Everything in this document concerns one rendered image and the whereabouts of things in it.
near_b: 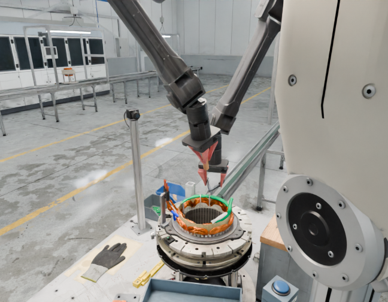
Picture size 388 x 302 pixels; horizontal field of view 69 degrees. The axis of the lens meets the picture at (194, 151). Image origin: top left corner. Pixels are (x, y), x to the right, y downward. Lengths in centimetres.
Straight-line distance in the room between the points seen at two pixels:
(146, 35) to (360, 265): 56
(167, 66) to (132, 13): 13
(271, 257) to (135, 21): 82
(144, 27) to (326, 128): 46
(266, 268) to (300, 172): 71
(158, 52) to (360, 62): 46
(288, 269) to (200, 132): 55
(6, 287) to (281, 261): 210
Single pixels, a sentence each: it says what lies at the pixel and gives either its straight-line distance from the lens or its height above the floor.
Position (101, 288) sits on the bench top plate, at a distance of 125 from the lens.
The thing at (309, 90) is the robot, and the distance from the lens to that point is 33.
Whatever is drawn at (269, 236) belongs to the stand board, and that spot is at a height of 107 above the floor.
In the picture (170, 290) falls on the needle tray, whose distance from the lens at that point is 85.
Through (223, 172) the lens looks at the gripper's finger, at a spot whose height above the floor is 124.
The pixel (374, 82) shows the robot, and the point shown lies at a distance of 29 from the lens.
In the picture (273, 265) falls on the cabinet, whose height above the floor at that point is 97.
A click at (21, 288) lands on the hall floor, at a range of 259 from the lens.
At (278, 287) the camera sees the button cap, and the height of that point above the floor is 104.
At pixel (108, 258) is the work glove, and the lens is 134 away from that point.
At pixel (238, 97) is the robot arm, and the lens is 94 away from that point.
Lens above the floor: 166
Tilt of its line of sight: 21 degrees down
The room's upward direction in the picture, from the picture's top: straight up
